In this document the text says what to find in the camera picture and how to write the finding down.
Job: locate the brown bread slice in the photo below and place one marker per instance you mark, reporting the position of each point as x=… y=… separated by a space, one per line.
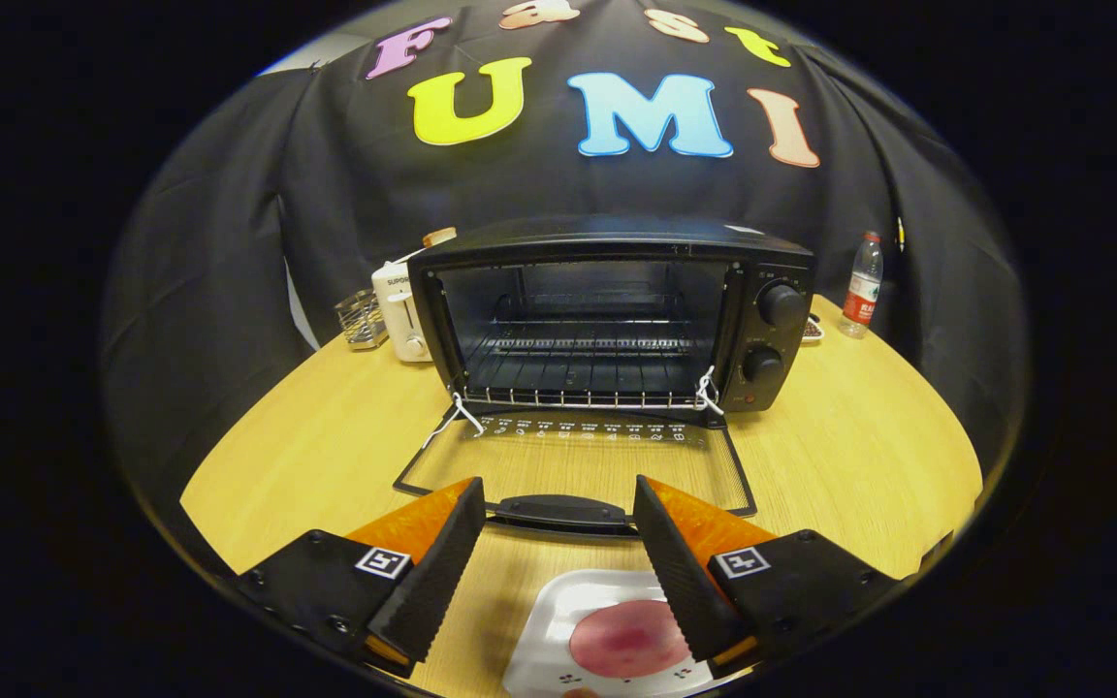
x=439 y=237

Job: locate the pink ham slice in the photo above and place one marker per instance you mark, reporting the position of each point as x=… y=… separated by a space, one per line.
x=622 y=640

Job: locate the white square plate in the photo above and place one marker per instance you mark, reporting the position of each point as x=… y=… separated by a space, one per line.
x=563 y=606

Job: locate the clear plastic water bottle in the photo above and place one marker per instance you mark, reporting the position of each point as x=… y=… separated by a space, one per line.
x=862 y=296

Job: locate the small patterned object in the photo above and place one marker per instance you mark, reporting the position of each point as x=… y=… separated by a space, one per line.
x=813 y=330

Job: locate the white bread toaster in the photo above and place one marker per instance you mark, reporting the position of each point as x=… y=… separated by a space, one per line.
x=398 y=310

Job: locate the black toaster oven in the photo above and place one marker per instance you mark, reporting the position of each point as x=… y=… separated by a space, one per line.
x=617 y=237

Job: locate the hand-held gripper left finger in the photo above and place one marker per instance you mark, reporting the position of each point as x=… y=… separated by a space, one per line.
x=437 y=582

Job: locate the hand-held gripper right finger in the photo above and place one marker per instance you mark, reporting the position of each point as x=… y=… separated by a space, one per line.
x=680 y=582

